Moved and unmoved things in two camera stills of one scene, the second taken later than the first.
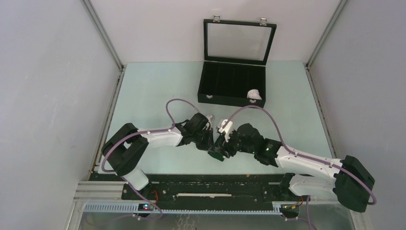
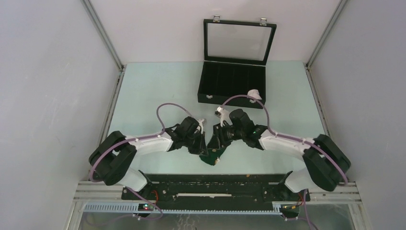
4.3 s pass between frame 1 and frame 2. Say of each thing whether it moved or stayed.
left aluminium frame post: stayed
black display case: stayed
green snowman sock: moved
